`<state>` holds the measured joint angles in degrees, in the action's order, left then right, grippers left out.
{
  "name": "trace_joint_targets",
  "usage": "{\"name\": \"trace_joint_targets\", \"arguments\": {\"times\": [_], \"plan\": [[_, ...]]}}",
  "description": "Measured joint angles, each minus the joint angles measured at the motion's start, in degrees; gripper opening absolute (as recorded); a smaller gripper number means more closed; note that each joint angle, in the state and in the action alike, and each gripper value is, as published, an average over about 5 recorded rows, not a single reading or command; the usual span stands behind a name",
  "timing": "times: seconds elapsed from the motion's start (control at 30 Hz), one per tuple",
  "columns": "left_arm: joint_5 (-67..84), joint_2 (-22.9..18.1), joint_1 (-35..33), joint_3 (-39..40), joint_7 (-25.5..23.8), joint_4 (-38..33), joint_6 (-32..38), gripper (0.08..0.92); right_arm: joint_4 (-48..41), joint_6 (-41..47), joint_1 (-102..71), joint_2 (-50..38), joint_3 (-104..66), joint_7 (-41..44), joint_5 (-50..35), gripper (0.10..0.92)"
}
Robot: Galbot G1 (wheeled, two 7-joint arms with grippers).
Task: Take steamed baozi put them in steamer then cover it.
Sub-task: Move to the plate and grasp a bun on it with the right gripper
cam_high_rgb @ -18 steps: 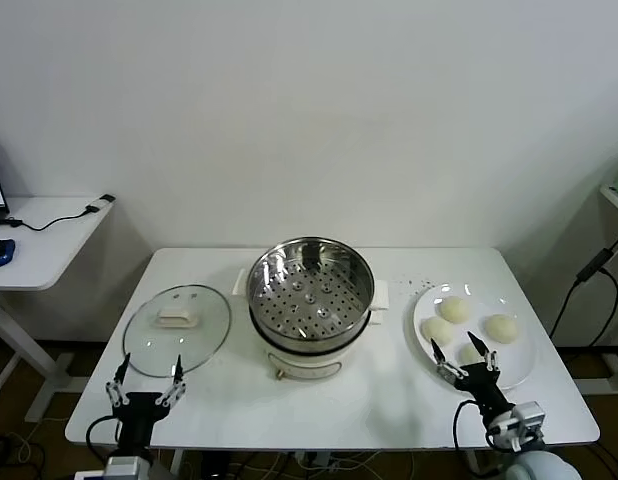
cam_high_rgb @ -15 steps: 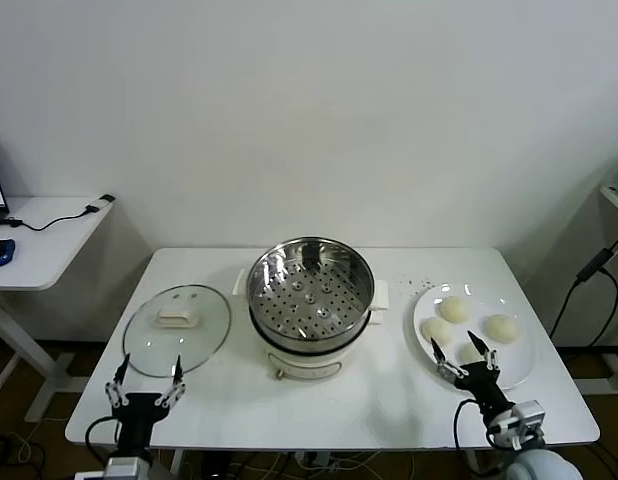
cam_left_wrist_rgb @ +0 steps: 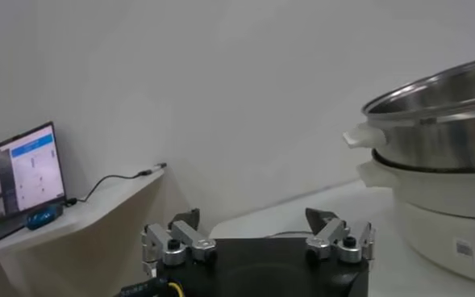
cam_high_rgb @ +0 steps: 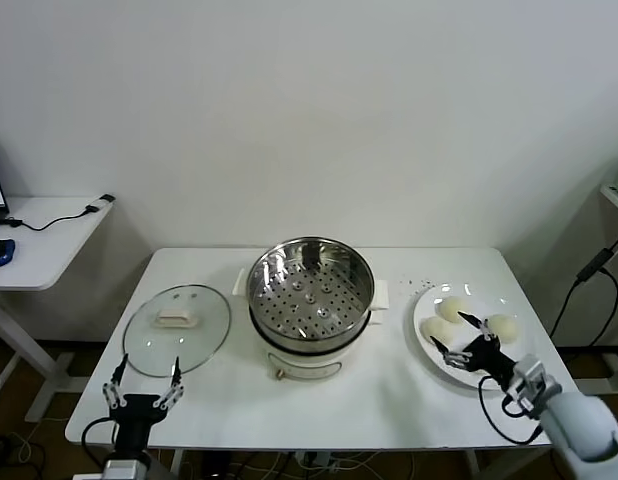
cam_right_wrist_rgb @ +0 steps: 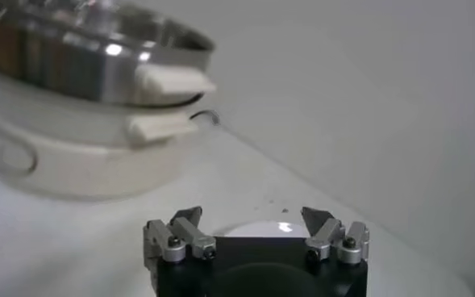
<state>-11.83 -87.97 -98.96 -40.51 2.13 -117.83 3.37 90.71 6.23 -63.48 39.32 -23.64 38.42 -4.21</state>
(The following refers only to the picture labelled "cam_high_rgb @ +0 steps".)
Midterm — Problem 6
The white side table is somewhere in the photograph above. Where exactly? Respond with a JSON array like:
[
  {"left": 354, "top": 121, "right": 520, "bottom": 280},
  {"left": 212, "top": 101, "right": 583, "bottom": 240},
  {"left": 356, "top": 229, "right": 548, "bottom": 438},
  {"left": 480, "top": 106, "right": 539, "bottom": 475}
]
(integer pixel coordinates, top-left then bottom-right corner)
[{"left": 0, "top": 195, "right": 115, "bottom": 424}]

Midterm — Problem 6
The round glass pot lid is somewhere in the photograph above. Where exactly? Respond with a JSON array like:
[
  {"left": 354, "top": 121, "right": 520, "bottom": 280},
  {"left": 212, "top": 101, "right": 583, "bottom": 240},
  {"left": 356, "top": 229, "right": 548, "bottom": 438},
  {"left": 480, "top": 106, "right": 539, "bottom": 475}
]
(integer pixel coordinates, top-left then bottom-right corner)
[{"left": 123, "top": 283, "right": 234, "bottom": 378}]

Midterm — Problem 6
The black cable with adapter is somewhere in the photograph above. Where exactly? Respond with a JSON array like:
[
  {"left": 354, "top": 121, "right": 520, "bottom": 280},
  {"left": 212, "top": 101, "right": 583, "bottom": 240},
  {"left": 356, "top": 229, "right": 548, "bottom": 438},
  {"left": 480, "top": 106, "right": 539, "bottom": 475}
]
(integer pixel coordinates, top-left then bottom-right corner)
[{"left": 1, "top": 193, "right": 115, "bottom": 232}]

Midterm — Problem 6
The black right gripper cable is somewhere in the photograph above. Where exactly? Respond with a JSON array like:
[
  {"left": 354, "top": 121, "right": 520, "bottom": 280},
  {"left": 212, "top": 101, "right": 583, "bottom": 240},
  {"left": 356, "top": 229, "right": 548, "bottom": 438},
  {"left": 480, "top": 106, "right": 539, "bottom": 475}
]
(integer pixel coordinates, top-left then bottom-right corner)
[{"left": 477, "top": 374, "right": 543, "bottom": 446}]

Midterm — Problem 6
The white power strip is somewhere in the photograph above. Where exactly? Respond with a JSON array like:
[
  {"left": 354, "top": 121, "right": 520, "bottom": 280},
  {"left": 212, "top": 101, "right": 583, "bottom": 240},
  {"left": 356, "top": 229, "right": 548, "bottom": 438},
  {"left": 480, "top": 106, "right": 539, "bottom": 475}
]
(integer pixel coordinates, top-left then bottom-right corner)
[{"left": 293, "top": 449, "right": 340, "bottom": 472}]

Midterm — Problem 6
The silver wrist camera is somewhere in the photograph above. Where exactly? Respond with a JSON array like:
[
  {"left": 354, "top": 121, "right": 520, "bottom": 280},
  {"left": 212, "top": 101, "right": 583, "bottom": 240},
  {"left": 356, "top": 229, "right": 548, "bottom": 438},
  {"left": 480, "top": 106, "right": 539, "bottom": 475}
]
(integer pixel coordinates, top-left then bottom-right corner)
[
  {"left": 506, "top": 354, "right": 563, "bottom": 419},
  {"left": 102, "top": 458, "right": 151, "bottom": 480}
]

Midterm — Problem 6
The perforated steel steamer basket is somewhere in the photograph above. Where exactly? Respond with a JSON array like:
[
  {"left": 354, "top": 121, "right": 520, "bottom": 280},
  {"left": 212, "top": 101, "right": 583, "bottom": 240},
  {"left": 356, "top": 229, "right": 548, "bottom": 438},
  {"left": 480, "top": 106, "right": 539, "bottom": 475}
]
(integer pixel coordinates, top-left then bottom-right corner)
[{"left": 246, "top": 236, "right": 377, "bottom": 354}]

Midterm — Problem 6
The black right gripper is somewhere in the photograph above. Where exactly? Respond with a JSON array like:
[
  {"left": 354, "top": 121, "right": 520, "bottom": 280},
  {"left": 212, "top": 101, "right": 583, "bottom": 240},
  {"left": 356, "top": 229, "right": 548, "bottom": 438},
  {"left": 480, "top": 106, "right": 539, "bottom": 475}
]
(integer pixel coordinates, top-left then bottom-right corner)
[{"left": 429, "top": 310, "right": 516, "bottom": 389}]

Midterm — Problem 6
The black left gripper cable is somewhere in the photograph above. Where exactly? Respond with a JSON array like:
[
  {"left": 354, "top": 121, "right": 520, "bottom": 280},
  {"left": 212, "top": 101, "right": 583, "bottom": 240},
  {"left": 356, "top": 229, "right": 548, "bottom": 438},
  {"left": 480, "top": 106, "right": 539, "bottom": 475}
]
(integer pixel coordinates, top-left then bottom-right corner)
[{"left": 81, "top": 418, "right": 115, "bottom": 454}]

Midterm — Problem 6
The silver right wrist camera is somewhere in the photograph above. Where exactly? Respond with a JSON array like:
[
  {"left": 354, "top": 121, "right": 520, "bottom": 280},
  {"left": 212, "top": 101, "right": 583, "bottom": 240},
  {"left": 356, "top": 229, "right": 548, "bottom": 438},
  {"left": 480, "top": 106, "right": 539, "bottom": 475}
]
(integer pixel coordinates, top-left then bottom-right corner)
[{"left": 506, "top": 354, "right": 563, "bottom": 419}]

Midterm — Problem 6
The white round plate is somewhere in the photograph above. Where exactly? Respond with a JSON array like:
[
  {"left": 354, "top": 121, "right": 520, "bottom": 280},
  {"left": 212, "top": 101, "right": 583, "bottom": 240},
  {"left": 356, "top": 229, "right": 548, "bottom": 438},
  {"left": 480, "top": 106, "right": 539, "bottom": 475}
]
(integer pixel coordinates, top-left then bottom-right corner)
[{"left": 412, "top": 282, "right": 538, "bottom": 392}]

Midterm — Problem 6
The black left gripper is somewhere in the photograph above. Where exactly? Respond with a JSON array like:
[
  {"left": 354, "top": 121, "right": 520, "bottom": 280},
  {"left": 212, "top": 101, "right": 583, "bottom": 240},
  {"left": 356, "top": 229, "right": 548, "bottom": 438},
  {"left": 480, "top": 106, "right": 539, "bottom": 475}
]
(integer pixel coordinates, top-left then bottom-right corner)
[{"left": 102, "top": 353, "right": 186, "bottom": 459}]

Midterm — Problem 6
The black power cable with brick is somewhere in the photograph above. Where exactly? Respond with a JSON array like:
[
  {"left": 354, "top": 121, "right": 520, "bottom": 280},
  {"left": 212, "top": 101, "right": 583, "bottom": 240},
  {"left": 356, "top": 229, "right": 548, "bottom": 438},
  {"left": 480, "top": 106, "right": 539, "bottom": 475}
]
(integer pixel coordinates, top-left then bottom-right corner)
[{"left": 547, "top": 239, "right": 618, "bottom": 347}]

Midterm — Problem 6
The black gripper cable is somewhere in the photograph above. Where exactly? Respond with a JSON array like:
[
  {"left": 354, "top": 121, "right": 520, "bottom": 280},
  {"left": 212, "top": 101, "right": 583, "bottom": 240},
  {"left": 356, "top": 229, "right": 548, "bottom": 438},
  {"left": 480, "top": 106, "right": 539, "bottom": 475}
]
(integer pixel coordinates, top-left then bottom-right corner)
[
  {"left": 81, "top": 418, "right": 115, "bottom": 454},
  {"left": 477, "top": 374, "right": 543, "bottom": 446}
]

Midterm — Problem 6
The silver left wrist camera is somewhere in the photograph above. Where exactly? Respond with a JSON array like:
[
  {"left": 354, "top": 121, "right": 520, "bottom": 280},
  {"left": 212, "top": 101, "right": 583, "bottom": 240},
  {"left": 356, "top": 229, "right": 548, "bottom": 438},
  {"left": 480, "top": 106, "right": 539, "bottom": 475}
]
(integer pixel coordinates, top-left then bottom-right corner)
[{"left": 102, "top": 458, "right": 151, "bottom": 480}]

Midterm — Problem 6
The white electric cooker base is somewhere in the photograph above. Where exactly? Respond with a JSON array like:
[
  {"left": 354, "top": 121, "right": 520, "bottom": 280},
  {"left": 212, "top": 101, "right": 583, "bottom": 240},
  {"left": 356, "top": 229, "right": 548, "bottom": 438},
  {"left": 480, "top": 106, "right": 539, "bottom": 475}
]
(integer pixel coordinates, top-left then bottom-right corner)
[{"left": 231, "top": 267, "right": 393, "bottom": 381}]

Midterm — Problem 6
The white steamed baozi bun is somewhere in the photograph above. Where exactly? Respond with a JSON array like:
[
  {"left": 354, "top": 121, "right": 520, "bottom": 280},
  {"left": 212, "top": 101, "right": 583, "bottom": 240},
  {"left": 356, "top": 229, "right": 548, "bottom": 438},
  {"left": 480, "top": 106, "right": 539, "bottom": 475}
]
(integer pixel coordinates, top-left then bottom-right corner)
[
  {"left": 437, "top": 295, "right": 466, "bottom": 324},
  {"left": 484, "top": 313, "right": 519, "bottom": 345},
  {"left": 420, "top": 316, "right": 455, "bottom": 346}
]

